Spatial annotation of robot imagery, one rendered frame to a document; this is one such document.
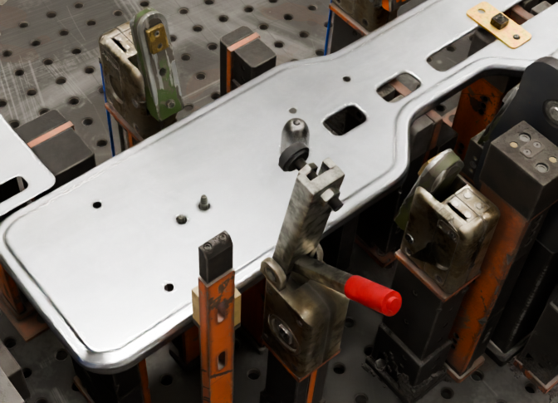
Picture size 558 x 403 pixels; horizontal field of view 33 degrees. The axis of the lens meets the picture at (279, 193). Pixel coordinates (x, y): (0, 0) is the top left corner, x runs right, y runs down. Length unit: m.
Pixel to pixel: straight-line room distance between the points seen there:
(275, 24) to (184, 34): 0.16
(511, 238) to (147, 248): 0.38
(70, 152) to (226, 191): 0.19
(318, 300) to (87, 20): 0.90
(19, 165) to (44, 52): 0.57
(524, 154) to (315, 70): 0.32
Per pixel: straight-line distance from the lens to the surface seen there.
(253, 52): 1.19
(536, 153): 0.96
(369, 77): 1.16
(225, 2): 1.70
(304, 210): 0.79
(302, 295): 0.91
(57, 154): 1.11
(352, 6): 1.32
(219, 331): 0.86
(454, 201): 0.97
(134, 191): 1.04
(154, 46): 1.06
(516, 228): 1.01
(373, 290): 0.81
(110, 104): 1.22
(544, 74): 0.96
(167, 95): 1.11
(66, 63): 1.61
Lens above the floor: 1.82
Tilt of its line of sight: 52 degrees down
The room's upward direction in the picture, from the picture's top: 4 degrees clockwise
